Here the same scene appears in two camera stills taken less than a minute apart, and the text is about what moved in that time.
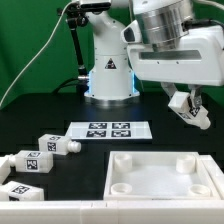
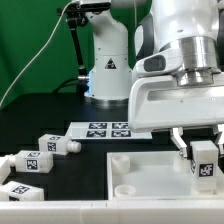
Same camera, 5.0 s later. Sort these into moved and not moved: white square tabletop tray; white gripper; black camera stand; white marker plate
Moved: white gripper
Not moved: white square tabletop tray; black camera stand; white marker plate
